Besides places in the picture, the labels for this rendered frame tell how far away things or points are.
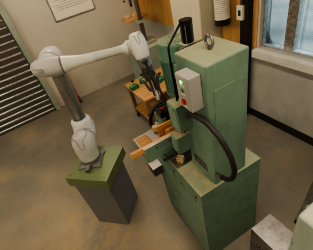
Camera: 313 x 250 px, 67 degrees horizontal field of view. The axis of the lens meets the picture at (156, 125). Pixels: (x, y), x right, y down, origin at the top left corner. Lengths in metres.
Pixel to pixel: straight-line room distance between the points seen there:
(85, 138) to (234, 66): 1.13
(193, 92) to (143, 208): 1.59
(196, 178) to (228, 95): 0.58
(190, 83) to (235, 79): 0.21
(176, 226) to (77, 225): 0.93
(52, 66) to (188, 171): 1.00
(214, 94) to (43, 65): 0.98
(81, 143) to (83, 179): 0.27
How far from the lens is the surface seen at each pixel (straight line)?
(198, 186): 1.39
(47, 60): 1.53
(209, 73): 0.93
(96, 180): 1.77
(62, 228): 2.59
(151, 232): 2.21
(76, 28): 4.14
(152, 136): 1.59
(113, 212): 2.18
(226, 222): 1.78
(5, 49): 4.03
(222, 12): 2.63
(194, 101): 0.98
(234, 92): 1.07
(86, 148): 1.75
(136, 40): 1.48
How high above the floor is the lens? 1.92
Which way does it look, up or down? 38 degrees down
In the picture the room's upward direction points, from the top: 15 degrees counter-clockwise
